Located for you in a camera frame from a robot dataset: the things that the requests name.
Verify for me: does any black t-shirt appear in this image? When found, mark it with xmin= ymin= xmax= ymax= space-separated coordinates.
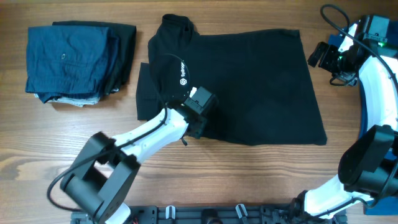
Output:
xmin=136 ymin=14 xmax=327 ymax=146

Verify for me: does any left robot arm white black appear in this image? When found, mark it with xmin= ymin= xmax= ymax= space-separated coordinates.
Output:
xmin=60 ymin=87 xmax=217 ymax=223

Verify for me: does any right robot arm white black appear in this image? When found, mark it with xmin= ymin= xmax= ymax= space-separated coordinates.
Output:
xmin=287 ymin=40 xmax=397 ymax=223

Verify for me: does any folded black garment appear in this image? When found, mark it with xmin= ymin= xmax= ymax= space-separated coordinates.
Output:
xmin=52 ymin=21 xmax=137 ymax=95

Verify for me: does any folded white grey garment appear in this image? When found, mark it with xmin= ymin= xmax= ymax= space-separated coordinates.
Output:
xmin=48 ymin=96 xmax=100 ymax=107

